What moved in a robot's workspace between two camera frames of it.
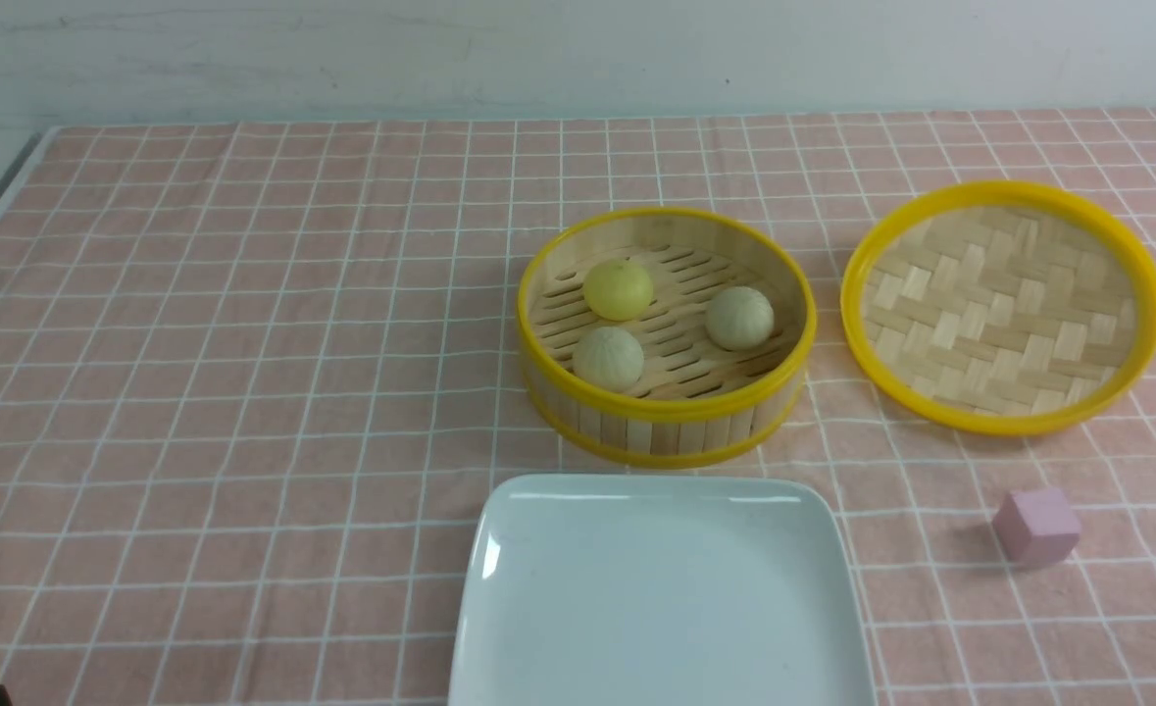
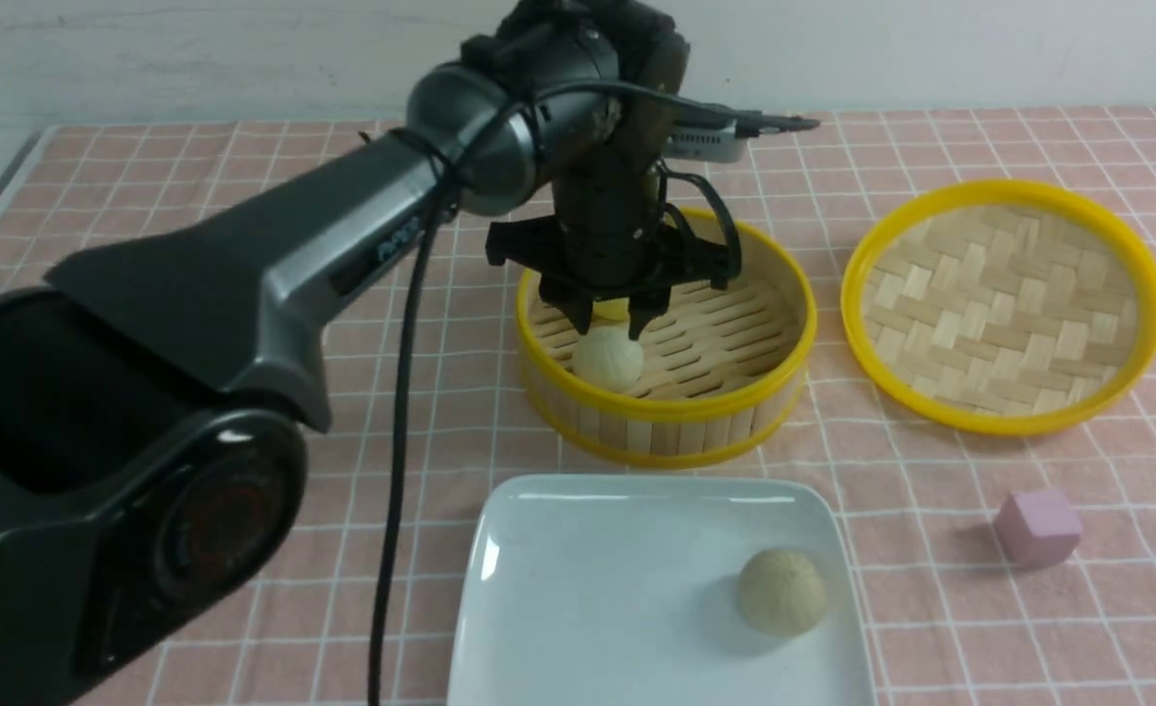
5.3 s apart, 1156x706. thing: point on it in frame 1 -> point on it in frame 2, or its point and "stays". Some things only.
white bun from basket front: (608, 360) stays
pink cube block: (1037, 528) stays
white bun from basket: (739, 318) -> (781, 591)
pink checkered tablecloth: (225, 397) stays
